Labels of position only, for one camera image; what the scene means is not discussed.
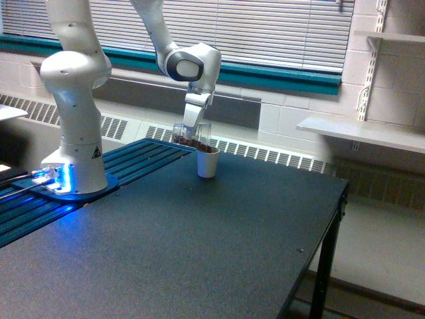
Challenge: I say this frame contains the white window blinds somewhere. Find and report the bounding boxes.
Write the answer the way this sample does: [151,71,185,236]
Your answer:
[1,1,355,73]

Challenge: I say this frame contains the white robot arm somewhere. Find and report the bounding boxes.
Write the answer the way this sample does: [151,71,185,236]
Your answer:
[35,1,221,195]

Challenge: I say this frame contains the white upper wall shelf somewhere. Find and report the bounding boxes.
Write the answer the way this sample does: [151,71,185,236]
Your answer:
[354,31,425,43]

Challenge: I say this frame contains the black table leg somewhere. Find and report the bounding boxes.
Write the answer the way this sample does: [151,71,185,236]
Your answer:
[309,187,349,318]

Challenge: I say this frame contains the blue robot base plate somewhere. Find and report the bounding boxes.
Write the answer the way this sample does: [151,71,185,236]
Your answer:
[11,172,120,202]

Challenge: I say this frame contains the blue slotted aluminium rail panel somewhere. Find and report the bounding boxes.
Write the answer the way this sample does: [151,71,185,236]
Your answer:
[1,138,192,247]

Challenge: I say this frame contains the white paper cup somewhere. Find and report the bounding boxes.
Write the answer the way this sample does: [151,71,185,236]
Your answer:
[196,148,220,179]

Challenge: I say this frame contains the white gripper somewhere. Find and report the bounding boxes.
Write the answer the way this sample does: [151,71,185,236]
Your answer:
[183,93,213,138]

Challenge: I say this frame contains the white shelf bracket rail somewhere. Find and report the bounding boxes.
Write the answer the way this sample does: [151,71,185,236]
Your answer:
[357,0,388,122]

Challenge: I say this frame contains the white lower wall shelf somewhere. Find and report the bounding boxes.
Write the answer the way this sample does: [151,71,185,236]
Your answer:
[297,115,424,154]

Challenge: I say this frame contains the white wall shelf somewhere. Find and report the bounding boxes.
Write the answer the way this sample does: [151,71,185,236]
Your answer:
[297,115,424,154]
[354,31,425,43]

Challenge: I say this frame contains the white object at left edge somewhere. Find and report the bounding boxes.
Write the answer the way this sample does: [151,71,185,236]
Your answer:
[0,104,28,121]

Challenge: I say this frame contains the clear plastic cup with nuts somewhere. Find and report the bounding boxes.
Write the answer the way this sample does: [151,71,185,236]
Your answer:
[172,123,212,153]

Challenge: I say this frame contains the white radiator vent cover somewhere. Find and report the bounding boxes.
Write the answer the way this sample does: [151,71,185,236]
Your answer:
[0,93,425,210]

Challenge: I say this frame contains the teal window sill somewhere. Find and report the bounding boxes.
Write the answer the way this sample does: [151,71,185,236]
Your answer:
[1,35,341,96]

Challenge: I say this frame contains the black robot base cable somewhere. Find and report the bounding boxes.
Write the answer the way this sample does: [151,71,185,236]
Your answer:
[0,169,44,200]

